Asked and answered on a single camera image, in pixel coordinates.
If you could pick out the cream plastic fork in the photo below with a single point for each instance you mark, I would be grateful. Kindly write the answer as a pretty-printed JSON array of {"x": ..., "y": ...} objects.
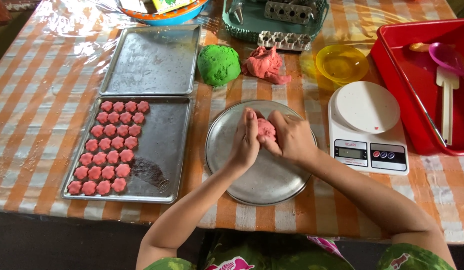
[{"x": 447, "y": 105}]

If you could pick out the teal plastic basket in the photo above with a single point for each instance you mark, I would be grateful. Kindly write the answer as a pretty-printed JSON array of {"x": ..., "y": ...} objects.
[{"x": 254, "y": 26}]

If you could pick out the person's green floral clothing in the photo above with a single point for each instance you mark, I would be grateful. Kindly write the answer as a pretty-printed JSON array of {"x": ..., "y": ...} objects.
[{"x": 277, "y": 255}]

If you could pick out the person's right hand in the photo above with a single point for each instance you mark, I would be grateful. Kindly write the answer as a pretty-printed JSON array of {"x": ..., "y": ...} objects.
[{"x": 294, "y": 137}]

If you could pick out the person's left hand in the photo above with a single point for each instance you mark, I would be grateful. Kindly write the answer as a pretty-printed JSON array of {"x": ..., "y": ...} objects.
[{"x": 242, "y": 150}]

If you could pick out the empty metal baking tray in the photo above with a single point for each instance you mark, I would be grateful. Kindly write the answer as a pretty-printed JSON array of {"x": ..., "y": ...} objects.
[{"x": 151, "y": 60}]

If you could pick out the round metal plate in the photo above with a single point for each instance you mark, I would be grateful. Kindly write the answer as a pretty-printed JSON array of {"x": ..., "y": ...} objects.
[{"x": 269, "y": 180}]

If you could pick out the group of pink flower cookies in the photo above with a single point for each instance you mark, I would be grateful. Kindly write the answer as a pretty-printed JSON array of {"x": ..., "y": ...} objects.
[{"x": 110, "y": 150}]

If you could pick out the large pink dough lump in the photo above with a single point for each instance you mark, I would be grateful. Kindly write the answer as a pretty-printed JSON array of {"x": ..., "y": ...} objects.
[{"x": 264, "y": 63}]

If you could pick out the small orange dough bit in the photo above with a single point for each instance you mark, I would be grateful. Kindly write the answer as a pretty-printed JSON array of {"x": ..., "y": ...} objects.
[{"x": 419, "y": 47}]

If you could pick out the green dough ball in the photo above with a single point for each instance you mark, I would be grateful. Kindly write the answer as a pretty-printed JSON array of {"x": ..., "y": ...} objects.
[{"x": 219, "y": 65}]

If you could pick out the blue and orange bowl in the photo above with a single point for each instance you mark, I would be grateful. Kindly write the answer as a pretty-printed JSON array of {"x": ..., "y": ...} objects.
[{"x": 172, "y": 18}]

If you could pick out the white digital kitchen scale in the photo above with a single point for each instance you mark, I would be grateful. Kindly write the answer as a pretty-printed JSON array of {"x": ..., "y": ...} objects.
[{"x": 365, "y": 112}]

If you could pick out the purple plastic spoon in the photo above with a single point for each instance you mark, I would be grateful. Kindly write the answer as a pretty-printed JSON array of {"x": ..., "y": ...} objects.
[{"x": 447, "y": 58}]

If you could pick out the grey metal cookie mould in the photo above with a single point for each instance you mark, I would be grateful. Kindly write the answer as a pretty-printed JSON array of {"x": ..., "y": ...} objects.
[{"x": 288, "y": 13}]

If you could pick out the small pink dough piece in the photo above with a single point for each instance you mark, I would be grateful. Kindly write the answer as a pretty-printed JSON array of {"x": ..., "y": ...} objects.
[{"x": 266, "y": 129}]

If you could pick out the orange white checked tablecloth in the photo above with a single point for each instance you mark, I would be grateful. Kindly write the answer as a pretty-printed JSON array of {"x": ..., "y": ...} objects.
[{"x": 40, "y": 112}]

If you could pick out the yellow plastic bowl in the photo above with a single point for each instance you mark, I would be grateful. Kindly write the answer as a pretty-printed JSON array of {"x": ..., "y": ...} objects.
[{"x": 341, "y": 64}]

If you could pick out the thin metal rod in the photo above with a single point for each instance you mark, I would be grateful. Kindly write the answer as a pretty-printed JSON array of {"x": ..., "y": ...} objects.
[{"x": 429, "y": 116}]

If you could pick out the red plastic tray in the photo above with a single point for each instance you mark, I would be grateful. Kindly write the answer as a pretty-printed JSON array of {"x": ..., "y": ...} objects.
[{"x": 412, "y": 93}]

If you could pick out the metal baking tray with cookies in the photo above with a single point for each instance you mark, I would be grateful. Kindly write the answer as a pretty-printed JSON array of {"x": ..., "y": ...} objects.
[{"x": 162, "y": 150}]

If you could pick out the white flower cookie mould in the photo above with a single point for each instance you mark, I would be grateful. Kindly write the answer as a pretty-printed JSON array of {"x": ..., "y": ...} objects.
[{"x": 284, "y": 40}]

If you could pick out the metal piping nozzle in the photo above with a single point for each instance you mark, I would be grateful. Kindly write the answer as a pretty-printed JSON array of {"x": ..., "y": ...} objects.
[{"x": 237, "y": 9}]

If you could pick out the yellow green packet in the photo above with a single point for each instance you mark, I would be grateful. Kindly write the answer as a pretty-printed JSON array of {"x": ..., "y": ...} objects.
[{"x": 170, "y": 4}]

